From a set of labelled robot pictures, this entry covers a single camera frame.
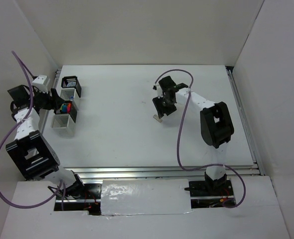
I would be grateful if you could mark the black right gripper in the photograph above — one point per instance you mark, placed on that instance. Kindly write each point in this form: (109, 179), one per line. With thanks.
(157, 103)

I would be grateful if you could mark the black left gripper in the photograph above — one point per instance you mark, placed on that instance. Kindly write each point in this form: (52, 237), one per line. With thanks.
(53, 102)

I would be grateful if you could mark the white eraser block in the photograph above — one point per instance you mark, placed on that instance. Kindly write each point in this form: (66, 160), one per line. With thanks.
(157, 118)

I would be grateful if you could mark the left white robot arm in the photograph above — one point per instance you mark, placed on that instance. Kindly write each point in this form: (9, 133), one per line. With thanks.
(30, 151)

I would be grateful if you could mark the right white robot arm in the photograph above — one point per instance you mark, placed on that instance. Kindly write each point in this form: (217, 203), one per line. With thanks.
(216, 126)

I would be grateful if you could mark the far white mesh container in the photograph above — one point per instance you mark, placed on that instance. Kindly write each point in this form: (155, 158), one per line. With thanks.
(66, 93)

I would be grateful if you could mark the white mesh container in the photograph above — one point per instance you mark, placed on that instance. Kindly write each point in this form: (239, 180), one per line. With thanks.
(63, 125)
(66, 93)

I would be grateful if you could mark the near black mesh container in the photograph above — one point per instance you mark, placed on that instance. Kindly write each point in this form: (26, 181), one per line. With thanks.
(73, 112)

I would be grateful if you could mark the black mesh container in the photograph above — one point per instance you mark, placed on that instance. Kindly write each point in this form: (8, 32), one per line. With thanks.
(72, 78)
(73, 112)

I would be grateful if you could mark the near white mesh container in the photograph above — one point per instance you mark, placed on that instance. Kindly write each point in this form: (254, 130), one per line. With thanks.
(63, 125)

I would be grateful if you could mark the far black mesh container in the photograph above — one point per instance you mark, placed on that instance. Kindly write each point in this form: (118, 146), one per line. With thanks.
(72, 78)

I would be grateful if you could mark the white foil cover plate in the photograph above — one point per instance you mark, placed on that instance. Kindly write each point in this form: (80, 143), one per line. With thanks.
(145, 197)

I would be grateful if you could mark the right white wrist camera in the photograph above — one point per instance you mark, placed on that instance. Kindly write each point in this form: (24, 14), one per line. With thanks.
(158, 90)

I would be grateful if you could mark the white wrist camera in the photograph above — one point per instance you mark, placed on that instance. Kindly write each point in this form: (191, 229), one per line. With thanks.
(158, 90)
(41, 83)

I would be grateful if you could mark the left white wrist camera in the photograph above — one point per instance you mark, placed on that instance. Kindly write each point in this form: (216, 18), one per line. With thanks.
(41, 83)

